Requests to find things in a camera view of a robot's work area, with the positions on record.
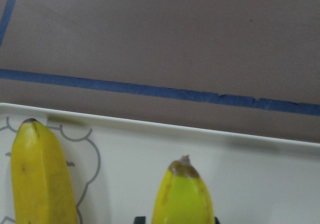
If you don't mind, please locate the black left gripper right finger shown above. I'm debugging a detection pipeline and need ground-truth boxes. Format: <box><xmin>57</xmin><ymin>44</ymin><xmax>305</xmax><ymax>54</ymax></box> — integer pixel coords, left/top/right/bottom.
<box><xmin>214</xmin><ymin>216</ymin><xmax>220</xmax><ymax>224</ymax></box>

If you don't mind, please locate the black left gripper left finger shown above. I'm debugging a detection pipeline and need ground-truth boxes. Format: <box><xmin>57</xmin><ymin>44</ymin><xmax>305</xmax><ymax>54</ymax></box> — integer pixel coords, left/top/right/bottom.
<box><xmin>133</xmin><ymin>216</ymin><xmax>146</xmax><ymax>224</ymax></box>

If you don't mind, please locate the yellow banana carried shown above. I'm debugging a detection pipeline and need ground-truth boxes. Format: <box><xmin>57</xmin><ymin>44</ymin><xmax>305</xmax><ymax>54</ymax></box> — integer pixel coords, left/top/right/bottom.
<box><xmin>151</xmin><ymin>155</ymin><xmax>216</xmax><ymax>223</ymax></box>
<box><xmin>10</xmin><ymin>118</ymin><xmax>78</xmax><ymax>223</ymax></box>

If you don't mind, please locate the white bear tray plate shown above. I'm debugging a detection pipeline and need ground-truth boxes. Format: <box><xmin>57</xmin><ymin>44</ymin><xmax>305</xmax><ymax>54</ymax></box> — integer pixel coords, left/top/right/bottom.
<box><xmin>0</xmin><ymin>103</ymin><xmax>320</xmax><ymax>223</ymax></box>

